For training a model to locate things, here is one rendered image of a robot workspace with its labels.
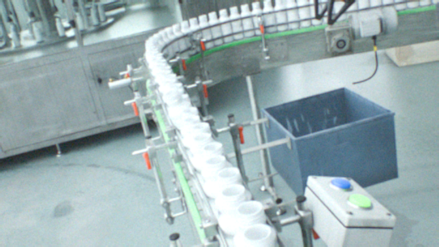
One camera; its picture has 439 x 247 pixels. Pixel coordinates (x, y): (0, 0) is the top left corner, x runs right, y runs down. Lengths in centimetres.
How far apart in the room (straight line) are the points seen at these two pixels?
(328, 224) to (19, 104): 379
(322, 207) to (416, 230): 188
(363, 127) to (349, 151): 8
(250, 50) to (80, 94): 207
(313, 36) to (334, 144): 123
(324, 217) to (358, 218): 7
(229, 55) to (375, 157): 124
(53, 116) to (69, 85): 31
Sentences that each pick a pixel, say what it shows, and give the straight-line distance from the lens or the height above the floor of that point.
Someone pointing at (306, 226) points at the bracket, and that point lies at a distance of 79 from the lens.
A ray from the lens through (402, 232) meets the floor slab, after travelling 262.
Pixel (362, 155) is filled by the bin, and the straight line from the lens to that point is 149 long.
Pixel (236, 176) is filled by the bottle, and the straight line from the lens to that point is 76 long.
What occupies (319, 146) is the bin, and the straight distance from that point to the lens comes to 142.
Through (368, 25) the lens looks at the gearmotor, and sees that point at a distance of 245.
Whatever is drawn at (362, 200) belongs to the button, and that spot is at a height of 112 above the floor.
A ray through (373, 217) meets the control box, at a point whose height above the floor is 111.
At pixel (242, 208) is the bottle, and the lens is 68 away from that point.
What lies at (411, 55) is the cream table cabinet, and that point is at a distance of 514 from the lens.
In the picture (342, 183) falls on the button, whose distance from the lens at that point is 79.
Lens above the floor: 151
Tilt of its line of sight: 20 degrees down
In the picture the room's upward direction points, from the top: 12 degrees counter-clockwise
